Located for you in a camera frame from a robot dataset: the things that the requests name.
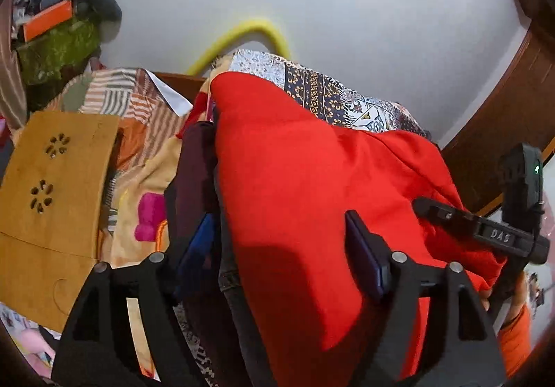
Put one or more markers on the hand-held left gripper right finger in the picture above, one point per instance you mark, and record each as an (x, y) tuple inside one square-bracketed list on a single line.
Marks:
[(364, 257)]

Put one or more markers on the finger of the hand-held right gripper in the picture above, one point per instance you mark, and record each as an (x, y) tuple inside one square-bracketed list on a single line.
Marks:
[(446, 216)]

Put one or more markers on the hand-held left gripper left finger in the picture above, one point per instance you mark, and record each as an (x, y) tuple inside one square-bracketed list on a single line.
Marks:
[(197, 252)]

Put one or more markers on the maroon garment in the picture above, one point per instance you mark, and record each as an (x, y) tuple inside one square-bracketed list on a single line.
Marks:
[(195, 170)]

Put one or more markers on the dark grey garment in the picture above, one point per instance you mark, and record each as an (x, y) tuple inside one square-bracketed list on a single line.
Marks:
[(243, 326)]

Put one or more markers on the red zip-neck jacket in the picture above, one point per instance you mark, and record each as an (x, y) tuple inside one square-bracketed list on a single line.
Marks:
[(295, 179)]

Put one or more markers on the person's orange-sleeved right forearm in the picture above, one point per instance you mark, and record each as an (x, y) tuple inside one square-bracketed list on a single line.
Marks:
[(516, 343)]

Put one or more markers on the person's right hand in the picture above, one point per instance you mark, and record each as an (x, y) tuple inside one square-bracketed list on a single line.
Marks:
[(518, 300)]

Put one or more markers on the brown wooden door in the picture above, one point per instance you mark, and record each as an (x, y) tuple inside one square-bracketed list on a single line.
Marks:
[(511, 109)]

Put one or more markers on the striped cartoon quilt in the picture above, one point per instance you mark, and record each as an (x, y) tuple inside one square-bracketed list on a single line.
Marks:
[(138, 144)]

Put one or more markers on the wooden board with flower cutouts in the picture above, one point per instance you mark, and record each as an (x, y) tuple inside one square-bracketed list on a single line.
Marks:
[(56, 196)]

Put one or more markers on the white paper sheet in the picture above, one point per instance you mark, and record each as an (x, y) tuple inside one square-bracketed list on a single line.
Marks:
[(171, 96)]

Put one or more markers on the brown wooden headboard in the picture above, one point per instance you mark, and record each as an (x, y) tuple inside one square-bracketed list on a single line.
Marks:
[(182, 83)]

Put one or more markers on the patchwork patterned bedsheet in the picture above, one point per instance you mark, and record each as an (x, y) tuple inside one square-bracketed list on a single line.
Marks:
[(329, 88)]

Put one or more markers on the pink soft toy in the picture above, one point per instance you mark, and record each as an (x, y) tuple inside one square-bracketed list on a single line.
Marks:
[(30, 343)]

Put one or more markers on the yellow foam tube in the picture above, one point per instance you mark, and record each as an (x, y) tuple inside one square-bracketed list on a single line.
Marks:
[(256, 29)]

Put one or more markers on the green patterned cloth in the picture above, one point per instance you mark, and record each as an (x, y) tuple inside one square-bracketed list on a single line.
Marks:
[(56, 53)]

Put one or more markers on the orange box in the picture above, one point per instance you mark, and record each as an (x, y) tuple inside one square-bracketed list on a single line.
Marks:
[(47, 20)]

